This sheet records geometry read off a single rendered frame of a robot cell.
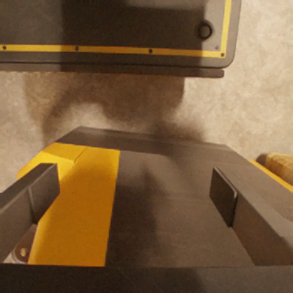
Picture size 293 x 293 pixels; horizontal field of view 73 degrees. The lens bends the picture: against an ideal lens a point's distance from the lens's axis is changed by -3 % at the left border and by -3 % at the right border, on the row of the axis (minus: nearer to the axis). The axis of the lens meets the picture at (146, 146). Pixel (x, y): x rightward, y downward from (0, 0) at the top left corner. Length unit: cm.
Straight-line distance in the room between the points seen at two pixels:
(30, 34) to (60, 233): 42
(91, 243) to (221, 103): 72
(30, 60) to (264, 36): 78
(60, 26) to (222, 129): 66
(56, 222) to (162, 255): 14
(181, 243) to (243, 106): 70
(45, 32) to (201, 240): 49
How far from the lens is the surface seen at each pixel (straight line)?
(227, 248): 30
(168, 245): 27
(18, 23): 56
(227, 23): 53
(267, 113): 95
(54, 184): 17
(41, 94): 89
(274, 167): 89
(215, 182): 16
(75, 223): 29
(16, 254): 64
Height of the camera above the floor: 80
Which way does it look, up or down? 73 degrees down
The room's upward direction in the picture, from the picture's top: 176 degrees clockwise
